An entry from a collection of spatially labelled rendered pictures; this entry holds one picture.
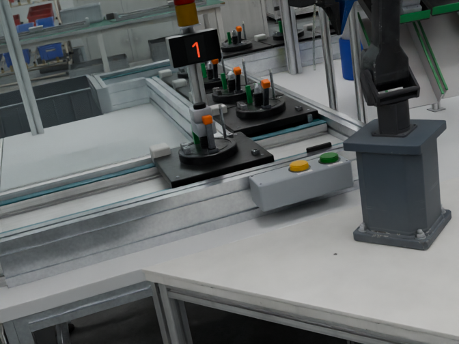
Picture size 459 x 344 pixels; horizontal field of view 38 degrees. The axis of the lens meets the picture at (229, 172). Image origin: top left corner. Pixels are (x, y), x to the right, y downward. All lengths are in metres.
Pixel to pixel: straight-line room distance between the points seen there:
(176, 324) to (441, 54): 0.94
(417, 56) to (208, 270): 0.79
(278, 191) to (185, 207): 0.20
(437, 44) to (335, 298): 0.86
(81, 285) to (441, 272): 0.67
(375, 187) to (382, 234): 0.09
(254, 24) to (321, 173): 7.69
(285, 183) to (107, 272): 0.40
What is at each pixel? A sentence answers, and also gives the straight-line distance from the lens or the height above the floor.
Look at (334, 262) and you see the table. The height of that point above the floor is 0.86.
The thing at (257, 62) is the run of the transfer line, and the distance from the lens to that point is 2.82.
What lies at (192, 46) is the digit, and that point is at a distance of 1.61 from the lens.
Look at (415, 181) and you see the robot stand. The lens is 1.23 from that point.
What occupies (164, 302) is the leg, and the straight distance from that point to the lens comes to 1.38.
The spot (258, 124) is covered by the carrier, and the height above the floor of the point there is 0.97.
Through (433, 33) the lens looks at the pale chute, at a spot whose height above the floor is 1.12.
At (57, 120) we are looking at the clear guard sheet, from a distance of 1.65.
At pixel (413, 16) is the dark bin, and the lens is 1.63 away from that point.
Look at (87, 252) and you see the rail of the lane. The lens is 1.41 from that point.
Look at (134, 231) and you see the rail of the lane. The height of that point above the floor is 0.91.
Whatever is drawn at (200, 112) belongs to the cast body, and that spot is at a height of 1.08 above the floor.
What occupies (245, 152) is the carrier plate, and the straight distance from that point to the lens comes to 1.54.
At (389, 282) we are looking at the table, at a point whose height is 0.86.
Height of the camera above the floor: 1.45
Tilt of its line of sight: 20 degrees down
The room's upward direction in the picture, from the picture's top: 10 degrees counter-clockwise
